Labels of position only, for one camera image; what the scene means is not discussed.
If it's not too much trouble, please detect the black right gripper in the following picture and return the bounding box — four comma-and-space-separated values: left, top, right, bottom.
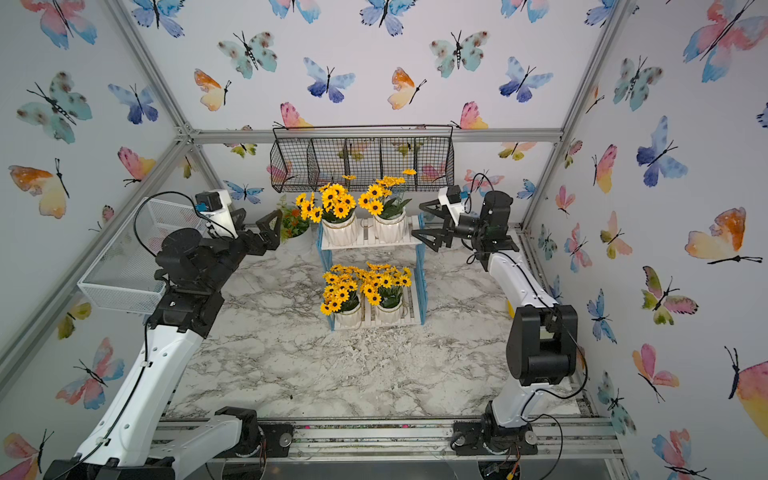
414, 200, 491, 256

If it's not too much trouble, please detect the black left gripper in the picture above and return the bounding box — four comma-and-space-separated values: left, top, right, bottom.
203, 207, 279, 297

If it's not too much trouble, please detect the sunflower pot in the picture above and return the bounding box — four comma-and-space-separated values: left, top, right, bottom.
295, 183, 358, 247
358, 168, 417, 243
361, 263, 412, 325
320, 265, 364, 330

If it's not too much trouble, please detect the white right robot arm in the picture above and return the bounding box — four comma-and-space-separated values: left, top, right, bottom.
413, 186, 581, 455

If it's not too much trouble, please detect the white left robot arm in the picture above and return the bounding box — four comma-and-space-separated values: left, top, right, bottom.
44, 210, 282, 479

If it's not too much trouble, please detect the orange flower green plant pot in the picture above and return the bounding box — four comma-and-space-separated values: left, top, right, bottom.
278, 195, 315, 255

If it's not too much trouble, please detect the blue white wooden shelf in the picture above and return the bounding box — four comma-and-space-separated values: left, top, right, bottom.
317, 214, 428, 331

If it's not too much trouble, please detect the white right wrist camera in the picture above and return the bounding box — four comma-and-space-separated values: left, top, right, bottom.
438, 185, 464, 225

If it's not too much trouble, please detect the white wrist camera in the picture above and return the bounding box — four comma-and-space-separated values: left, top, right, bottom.
194, 189, 237, 238
438, 185, 464, 225

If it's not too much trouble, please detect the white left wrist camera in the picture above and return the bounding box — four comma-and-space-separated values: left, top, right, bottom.
194, 189, 237, 238

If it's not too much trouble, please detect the black wire wall basket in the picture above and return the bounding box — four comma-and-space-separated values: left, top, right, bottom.
268, 124, 455, 193

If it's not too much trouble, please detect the white mesh wall basket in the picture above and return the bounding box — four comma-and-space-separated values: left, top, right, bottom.
77, 198, 206, 315

